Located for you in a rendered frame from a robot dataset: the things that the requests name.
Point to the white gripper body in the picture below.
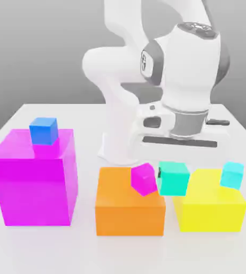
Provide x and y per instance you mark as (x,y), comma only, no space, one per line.
(178,153)

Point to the small teal cube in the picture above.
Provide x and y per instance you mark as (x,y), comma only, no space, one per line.
(174,179)

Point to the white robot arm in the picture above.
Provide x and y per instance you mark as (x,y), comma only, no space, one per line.
(185,70)

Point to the small magenta cube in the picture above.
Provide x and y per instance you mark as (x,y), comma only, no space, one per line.
(143,178)

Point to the small cyan cube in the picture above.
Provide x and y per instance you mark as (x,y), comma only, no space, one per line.
(232,175)

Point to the small blue cube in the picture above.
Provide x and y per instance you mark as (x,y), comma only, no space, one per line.
(42,131)

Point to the large yellow box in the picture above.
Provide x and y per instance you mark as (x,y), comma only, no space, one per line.
(210,212)

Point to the large orange box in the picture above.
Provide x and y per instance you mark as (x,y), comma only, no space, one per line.
(127,212)

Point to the large magenta box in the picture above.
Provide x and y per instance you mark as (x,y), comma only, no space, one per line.
(31,188)

